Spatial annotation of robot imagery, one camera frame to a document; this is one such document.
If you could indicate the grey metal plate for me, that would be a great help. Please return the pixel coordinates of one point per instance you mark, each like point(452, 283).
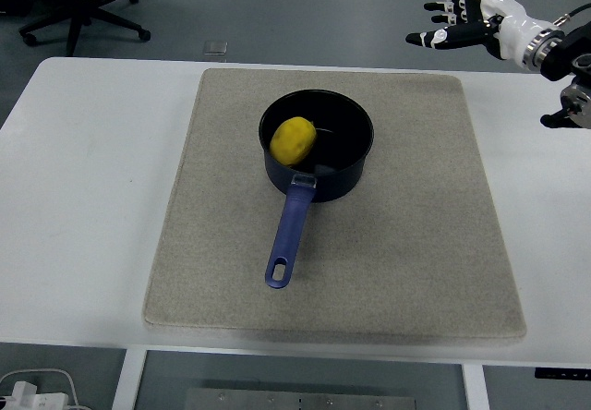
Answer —
point(300, 400)

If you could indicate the silver floor socket plate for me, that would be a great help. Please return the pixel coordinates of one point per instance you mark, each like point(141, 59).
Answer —
point(215, 47)

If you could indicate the white power strip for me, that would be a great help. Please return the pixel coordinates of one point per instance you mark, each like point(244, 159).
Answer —
point(32, 398)

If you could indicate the beige felt mat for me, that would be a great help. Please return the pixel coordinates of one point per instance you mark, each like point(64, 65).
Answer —
point(369, 267)

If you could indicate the white table leg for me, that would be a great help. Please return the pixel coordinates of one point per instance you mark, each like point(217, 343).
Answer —
point(475, 389)
point(128, 382)

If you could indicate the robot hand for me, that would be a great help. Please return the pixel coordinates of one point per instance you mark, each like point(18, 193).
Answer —
point(503, 13)

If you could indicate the black table control panel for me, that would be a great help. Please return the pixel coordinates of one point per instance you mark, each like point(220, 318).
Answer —
point(563, 374)

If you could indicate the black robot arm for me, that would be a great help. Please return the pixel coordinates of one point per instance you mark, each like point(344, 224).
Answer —
point(565, 54)

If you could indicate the black office chair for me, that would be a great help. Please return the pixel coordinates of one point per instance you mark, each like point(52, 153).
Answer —
point(76, 17)

